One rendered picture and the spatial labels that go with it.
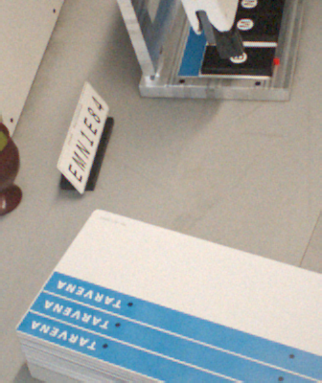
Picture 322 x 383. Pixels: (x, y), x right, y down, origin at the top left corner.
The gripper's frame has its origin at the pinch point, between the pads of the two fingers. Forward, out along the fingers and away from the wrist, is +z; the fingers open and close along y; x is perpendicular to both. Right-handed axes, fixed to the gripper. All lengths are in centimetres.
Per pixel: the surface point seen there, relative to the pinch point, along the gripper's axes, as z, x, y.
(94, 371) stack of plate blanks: 1, 7, -52
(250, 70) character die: 5.8, -1.2, 0.7
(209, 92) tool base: 6.6, 4.6, -1.9
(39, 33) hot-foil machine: -1.9, 29.2, 6.2
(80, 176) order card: 2.6, 17.8, -19.6
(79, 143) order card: 0.5, 18.3, -15.5
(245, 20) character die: 5.2, 0.8, 11.1
